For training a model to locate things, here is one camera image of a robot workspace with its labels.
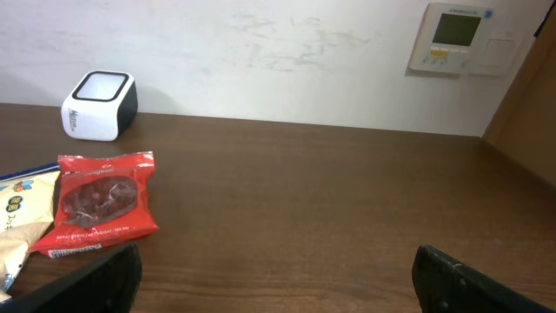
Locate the red snack bag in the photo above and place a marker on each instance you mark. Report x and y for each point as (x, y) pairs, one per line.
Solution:
(102, 202)

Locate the yellow wet wipes bag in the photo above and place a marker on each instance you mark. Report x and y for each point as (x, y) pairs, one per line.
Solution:
(26, 214)

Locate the white barcode scanner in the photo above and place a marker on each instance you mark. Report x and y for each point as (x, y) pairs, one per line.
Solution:
(101, 107)

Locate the wall control panel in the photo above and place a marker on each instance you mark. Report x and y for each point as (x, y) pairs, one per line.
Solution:
(456, 39)

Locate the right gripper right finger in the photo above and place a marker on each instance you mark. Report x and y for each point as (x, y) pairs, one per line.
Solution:
(444, 284)

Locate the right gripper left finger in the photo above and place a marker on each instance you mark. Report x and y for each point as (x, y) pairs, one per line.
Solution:
(108, 284)

